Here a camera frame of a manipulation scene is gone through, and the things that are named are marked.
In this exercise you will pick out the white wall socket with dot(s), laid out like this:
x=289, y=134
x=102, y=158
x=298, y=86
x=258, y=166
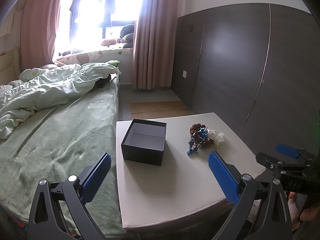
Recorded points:
x=184, y=74

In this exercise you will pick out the person's right hand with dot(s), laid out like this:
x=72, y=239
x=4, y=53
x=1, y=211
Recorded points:
x=298, y=214

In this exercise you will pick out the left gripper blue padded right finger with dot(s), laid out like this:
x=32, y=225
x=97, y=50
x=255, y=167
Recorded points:
x=224, y=177

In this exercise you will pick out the floral window seat cushion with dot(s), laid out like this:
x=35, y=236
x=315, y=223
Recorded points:
x=102, y=54

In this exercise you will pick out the green bed mattress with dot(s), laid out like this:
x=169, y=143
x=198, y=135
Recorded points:
x=53, y=144

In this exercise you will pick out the flattened cardboard sheet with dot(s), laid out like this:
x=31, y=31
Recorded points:
x=155, y=110

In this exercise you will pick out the pink left curtain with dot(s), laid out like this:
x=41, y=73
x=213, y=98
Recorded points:
x=40, y=19

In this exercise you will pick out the dark pillows on sill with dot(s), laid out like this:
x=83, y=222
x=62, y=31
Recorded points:
x=126, y=35

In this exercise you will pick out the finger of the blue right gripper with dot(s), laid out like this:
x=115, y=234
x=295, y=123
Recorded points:
x=287, y=151

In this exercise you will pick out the black jewelry box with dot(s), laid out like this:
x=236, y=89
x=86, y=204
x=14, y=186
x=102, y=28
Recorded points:
x=144, y=142

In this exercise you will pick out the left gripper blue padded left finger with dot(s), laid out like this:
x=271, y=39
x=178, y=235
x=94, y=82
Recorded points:
x=92, y=177

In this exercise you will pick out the dark grey wardrobe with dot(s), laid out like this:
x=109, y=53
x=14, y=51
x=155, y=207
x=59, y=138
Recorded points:
x=255, y=65

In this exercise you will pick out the light green duvet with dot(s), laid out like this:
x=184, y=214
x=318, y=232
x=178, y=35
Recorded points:
x=38, y=88

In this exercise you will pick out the pink right curtain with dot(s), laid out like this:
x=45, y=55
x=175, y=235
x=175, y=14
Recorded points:
x=154, y=44

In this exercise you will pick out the pink curtain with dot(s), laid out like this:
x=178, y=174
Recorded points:
x=154, y=44
x=40, y=19

